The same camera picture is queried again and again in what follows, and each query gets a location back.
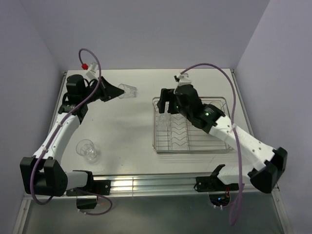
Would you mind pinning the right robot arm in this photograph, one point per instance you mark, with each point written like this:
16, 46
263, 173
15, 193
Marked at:
267, 164

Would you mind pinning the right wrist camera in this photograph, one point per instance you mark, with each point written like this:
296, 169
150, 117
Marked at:
182, 79

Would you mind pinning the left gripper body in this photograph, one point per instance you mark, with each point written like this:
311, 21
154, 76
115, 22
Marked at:
93, 94

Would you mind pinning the black box under rail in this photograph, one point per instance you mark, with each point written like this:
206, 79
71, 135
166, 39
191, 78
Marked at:
86, 203

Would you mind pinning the clear glass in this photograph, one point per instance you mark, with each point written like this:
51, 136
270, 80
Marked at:
86, 148
129, 91
164, 120

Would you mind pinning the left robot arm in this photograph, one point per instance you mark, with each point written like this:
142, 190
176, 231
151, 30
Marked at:
42, 173

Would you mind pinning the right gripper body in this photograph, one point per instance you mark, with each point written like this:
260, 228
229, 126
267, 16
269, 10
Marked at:
182, 109

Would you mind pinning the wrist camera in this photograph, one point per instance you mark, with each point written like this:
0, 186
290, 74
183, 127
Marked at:
182, 79
92, 71

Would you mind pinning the steel cup brown band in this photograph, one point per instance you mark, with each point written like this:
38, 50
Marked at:
217, 104

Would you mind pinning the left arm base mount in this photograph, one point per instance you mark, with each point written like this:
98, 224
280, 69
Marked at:
99, 187

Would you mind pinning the wire dish rack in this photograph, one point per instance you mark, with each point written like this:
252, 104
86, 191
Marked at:
182, 137

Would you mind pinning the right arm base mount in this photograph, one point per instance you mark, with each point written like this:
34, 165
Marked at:
213, 184

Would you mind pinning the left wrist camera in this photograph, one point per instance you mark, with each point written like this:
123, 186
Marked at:
92, 71

